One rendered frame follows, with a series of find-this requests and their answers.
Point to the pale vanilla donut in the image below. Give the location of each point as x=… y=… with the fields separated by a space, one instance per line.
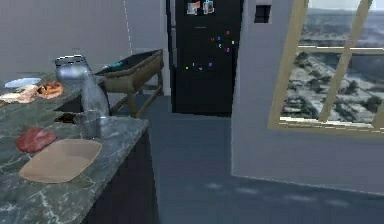
x=20 y=94

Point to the black fridge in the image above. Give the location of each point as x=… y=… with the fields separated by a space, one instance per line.
x=203 y=83

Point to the wooden table with black top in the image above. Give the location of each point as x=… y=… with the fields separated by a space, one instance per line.
x=133 y=75

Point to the teal object on table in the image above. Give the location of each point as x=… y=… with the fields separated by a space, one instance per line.
x=115 y=64

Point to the green marble kitchen counter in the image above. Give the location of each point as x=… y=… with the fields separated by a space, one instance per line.
x=110 y=166

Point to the clear drinking glass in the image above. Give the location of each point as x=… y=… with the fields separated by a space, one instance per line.
x=89 y=125

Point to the silver metal pot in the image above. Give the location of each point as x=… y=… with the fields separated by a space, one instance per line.
x=70 y=68

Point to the beige cutting board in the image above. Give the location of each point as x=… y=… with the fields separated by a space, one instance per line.
x=61 y=160

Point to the wooden framed window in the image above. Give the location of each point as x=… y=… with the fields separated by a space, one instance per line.
x=333 y=83

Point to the orange glazed donut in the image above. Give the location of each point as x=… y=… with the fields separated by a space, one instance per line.
x=50 y=90

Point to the red raw meat piece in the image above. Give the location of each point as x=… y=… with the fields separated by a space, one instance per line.
x=35 y=139

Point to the pale blue plate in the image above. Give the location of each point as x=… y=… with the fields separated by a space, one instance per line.
x=21 y=82

